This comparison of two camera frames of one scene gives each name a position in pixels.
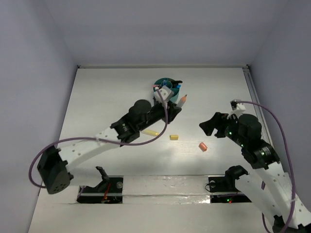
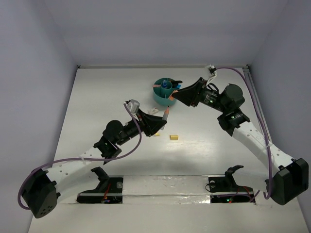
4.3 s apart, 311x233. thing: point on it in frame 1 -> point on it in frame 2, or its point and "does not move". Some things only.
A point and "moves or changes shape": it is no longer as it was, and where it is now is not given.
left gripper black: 171,110 -> 144,124
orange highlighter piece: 202,146 -> 171,98
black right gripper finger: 209,126 -> 189,96
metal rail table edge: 255,95 does not move
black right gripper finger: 218,121 -> 193,90
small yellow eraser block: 174,137 does not move
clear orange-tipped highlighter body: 181,101 moves or changes shape
